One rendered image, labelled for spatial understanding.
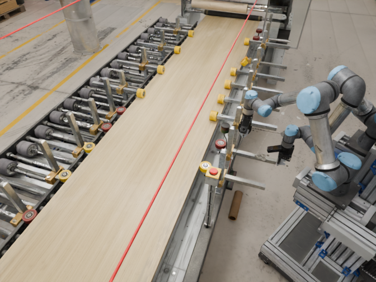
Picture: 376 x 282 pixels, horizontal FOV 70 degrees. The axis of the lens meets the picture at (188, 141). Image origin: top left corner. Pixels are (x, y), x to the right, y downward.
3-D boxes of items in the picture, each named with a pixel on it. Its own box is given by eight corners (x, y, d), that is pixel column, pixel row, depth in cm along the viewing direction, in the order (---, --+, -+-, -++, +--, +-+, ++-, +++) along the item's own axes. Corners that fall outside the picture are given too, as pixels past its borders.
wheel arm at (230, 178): (264, 187, 182) (266, 183, 179) (264, 191, 179) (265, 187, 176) (202, 171, 192) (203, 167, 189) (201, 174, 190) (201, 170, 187)
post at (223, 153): (220, 194, 197) (227, 149, 164) (219, 198, 195) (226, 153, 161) (216, 193, 198) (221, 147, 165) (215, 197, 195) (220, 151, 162)
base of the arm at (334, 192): (353, 185, 155) (361, 174, 148) (341, 201, 148) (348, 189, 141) (328, 170, 163) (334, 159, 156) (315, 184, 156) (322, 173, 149)
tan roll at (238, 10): (285, 16, 369) (287, 6, 360) (285, 19, 360) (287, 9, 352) (186, 5, 403) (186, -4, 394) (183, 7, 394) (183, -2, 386)
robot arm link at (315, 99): (351, 184, 138) (334, 79, 125) (333, 197, 132) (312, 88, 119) (330, 179, 149) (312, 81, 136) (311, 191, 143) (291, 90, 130)
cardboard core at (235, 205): (243, 191, 268) (237, 217, 248) (241, 196, 274) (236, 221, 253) (235, 189, 270) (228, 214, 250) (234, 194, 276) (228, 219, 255)
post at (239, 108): (234, 150, 232) (242, 104, 199) (234, 153, 230) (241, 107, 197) (230, 149, 233) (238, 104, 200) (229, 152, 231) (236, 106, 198)
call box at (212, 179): (220, 178, 146) (221, 168, 141) (217, 188, 141) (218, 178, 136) (207, 174, 148) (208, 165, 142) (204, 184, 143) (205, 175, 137)
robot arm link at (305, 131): (316, 142, 175) (301, 145, 173) (306, 131, 183) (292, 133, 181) (320, 133, 169) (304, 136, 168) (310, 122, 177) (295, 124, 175)
